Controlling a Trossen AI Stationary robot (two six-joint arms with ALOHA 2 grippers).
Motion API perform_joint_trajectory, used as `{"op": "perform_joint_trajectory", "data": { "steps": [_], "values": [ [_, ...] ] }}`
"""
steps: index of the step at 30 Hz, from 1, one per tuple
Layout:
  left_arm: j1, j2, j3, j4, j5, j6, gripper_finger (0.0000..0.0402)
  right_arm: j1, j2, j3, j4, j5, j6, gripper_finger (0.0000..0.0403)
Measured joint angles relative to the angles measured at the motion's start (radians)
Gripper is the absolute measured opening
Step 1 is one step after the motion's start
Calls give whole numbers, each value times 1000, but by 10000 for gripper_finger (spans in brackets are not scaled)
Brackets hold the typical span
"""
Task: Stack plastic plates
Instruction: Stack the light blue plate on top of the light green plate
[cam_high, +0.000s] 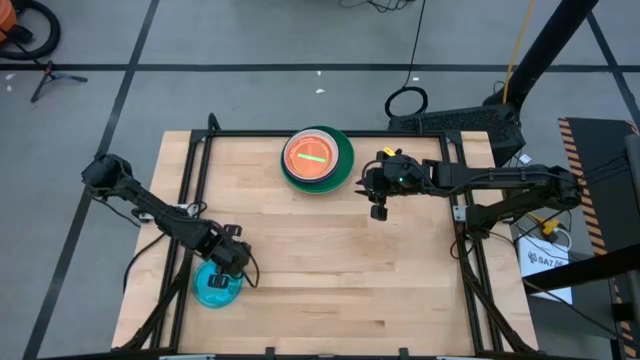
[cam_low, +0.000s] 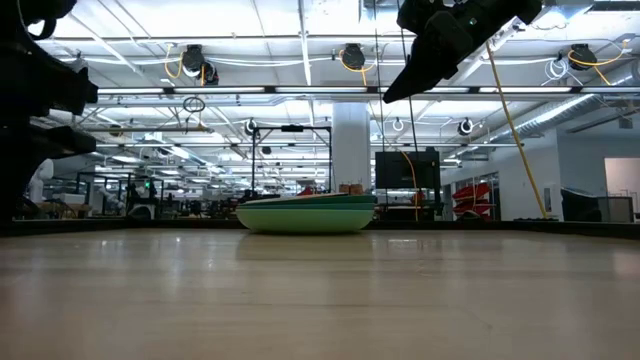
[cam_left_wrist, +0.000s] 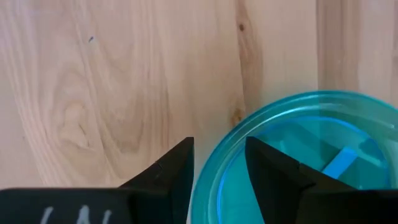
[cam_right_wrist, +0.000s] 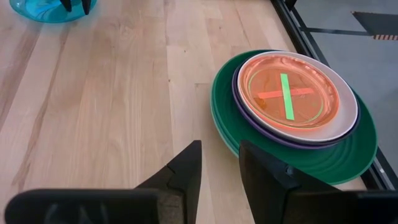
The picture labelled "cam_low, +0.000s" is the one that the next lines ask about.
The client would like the long black hanging cable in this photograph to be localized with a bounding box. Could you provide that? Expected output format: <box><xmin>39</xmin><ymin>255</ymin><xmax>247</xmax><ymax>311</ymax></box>
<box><xmin>399</xmin><ymin>94</ymin><xmax>421</xmax><ymax>222</ymax></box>

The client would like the black hanging cable loop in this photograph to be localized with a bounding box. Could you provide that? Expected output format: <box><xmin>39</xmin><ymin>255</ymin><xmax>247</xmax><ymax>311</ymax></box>
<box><xmin>182</xmin><ymin>96</ymin><xmax>207</xmax><ymax>131</ymax></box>

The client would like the long yellow hanging cable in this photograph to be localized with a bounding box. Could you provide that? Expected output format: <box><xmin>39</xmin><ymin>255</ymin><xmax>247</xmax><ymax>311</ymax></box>
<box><xmin>484</xmin><ymin>42</ymin><xmax>549</xmax><ymax>220</ymax></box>

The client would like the black tall frame rig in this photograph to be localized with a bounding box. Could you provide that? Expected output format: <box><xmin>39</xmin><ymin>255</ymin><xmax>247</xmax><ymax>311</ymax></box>
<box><xmin>251</xmin><ymin>124</ymin><xmax>334</xmax><ymax>195</ymax></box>

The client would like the grey cabinet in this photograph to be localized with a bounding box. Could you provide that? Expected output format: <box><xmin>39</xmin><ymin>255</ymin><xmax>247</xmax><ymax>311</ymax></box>
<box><xmin>597</xmin><ymin>196</ymin><xmax>635</xmax><ymax>224</ymax></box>

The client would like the black monitor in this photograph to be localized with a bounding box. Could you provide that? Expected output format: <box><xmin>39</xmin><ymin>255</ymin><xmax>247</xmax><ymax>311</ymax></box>
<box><xmin>374</xmin><ymin>147</ymin><xmax>442</xmax><ymax>191</ymax></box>

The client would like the black metal table frame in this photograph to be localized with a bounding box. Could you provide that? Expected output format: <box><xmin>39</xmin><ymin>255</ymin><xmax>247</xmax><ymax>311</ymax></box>
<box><xmin>0</xmin><ymin>217</ymin><xmax>640</xmax><ymax>240</ymax></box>

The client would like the white square column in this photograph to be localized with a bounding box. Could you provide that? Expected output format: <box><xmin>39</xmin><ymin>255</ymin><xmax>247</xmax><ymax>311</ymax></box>
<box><xmin>332</xmin><ymin>102</ymin><xmax>372</xmax><ymax>195</ymax></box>

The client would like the stack of green bowls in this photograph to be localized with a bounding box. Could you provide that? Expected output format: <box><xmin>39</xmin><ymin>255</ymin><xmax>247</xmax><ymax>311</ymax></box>
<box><xmin>235</xmin><ymin>207</ymin><xmax>375</xmax><ymax>235</ymax></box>

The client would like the red shelf rack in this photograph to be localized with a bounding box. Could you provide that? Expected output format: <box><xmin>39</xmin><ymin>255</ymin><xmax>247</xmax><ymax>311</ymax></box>
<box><xmin>452</xmin><ymin>182</ymin><xmax>494</xmax><ymax>217</ymax></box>

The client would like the white robot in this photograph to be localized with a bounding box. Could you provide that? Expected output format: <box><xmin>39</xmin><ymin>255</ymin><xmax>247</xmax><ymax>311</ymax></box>
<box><xmin>27</xmin><ymin>158</ymin><xmax>55</xmax><ymax>204</ymax></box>

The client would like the silver ventilation duct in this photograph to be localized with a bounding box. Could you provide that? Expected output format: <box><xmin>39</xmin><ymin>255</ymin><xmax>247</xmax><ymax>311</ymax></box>
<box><xmin>492</xmin><ymin>59</ymin><xmax>640</xmax><ymax>144</ymax></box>

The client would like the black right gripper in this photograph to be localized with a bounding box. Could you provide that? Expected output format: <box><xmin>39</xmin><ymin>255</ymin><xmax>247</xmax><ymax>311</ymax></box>
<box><xmin>382</xmin><ymin>0</ymin><xmax>502</xmax><ymax>104</ymax></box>

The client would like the long ceiling light strip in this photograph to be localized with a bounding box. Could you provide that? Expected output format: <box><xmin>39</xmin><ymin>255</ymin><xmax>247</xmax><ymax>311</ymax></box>
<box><xmin>94</xmin><ymin>85</ymin><xmax>640</xmax><ymax>96</ymax></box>

